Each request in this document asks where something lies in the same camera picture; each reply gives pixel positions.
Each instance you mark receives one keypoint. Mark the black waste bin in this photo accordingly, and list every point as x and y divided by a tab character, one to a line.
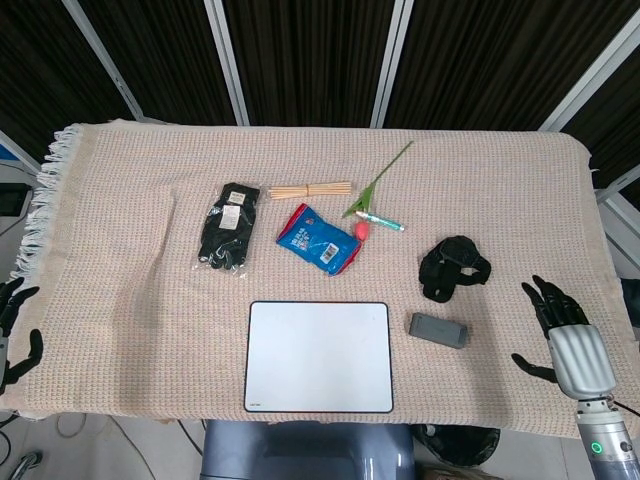
460	445

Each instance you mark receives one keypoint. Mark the white frame post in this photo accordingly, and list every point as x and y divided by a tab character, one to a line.
590	80
227	65
105	65
392	65

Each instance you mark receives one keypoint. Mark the green whiteboard marker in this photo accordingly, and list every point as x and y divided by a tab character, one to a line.
382	220

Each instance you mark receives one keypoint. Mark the beige waffle tablecloth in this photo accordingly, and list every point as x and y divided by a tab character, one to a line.
125	325

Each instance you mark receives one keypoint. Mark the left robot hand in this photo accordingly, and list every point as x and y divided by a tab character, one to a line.
12	305

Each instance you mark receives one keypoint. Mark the artificial pink tulip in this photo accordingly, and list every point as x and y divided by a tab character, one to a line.
361	231

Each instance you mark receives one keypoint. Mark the blue and red snack bag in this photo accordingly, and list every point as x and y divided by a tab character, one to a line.
315	240

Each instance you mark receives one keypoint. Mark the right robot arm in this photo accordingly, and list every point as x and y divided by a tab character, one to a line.
605	445

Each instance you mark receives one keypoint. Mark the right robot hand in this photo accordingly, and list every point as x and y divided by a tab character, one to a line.
580	355

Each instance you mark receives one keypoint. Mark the black wrist brace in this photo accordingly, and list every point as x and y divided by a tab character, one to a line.
440	280

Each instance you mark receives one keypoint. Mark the white dry-erase board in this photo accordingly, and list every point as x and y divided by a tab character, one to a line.
320	355

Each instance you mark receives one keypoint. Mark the bundle of wooden sticks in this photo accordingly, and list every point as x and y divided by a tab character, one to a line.
310	191

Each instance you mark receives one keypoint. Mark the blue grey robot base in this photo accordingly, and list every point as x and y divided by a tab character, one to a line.
300	450

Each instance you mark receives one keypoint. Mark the black gloves in plastic bag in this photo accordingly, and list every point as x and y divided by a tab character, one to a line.
225	240

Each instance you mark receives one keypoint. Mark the grey board eraser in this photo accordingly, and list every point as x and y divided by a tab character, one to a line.
437	330

